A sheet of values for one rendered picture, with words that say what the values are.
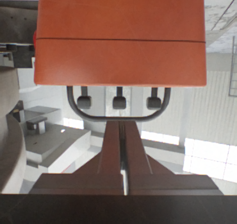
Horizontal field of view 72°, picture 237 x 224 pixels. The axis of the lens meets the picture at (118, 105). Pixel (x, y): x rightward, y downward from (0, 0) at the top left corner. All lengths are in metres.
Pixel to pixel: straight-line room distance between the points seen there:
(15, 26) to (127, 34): 1.18
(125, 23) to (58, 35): 0.07
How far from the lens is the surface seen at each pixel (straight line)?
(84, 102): 0.26
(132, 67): 0.18
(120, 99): 0.26
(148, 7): 0.19
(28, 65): 1.43
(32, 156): 3.12
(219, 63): 13.47
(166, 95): 0.32
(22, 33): 1.32
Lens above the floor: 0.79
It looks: 14 degrees up
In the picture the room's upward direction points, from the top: 179 degrees counter-clockwise
